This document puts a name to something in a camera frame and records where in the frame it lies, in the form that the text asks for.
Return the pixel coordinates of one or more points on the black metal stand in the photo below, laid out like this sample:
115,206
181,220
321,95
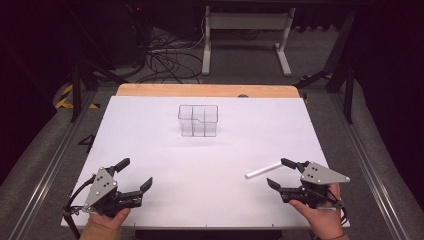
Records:
336,73
88,80

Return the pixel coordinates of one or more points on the white metal desk frame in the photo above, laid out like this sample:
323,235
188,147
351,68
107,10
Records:
246,36

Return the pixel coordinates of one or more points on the wooden table board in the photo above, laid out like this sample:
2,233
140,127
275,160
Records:
206,90

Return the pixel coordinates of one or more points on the clear plastic divided container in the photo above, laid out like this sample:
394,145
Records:
198,120

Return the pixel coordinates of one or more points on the person's right hand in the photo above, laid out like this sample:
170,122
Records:
321,213

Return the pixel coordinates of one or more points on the white stick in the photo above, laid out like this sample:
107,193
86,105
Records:
263,170

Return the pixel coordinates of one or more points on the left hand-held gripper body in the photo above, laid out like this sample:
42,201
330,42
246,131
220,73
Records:
101,190

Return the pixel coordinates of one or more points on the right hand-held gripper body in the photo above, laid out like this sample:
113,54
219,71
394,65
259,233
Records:
315,183

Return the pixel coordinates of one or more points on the person's left hand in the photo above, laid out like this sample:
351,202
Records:
107,218

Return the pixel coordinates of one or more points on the yellow black hazard tape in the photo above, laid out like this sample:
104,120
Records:
68,98

